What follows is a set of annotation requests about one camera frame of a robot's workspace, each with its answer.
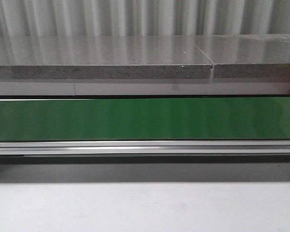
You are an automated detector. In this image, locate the white pleated curtain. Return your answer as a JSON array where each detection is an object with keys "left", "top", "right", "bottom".
[{"left": 0, "top": 0, "right": 290, "bottom": 36}]

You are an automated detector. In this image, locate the aluminium conveyor frame rail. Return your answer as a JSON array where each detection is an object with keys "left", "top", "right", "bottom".
[{"left": 0, "top": 139, "right": 290, "bottom": 164}]

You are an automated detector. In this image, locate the green conveyor belt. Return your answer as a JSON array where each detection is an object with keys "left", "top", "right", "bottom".
[{"left": 0, "top": 97, "right": 290, "bottom": 141}]

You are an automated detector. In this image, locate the grey stone countertop slab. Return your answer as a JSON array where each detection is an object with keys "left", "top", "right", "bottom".
[{"left": 0, "top": 35, "right": 290, "bottom": 82}]

